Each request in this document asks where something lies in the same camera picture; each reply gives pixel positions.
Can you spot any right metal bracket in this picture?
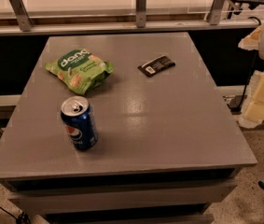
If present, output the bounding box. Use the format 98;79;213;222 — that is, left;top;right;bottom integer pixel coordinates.
207;0;225;25

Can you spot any green rice chip bag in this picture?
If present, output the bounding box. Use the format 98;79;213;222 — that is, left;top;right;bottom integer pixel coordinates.
45;49;114;95

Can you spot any black snack bar wrapper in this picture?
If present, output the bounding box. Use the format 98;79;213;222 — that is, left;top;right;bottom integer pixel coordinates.
138;55;175;77

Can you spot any blue pepsi can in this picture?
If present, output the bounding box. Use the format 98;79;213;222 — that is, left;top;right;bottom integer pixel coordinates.
61;96;98;150

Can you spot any grey drawer cabinet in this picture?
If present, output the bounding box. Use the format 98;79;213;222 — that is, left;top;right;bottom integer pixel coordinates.
9;170;237;224

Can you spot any left metal bracket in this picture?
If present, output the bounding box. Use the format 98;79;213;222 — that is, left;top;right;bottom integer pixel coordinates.
8;0;32;32

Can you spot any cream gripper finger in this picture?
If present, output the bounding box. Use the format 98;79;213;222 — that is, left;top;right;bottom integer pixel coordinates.
238;25;262;50
243;71;264;123

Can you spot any middle metal bracket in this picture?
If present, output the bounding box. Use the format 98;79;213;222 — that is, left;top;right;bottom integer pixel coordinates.
136;0;146;28

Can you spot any black cable on floor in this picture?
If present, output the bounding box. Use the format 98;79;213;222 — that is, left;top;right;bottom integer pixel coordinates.
0;193;31;224

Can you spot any metal bracket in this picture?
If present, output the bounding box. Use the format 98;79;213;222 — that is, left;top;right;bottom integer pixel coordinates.
207;0;225;25
8;0;32;32
136;0;146;28

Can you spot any black power cable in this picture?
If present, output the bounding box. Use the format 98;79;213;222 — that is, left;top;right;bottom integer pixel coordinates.
228;49;258;113

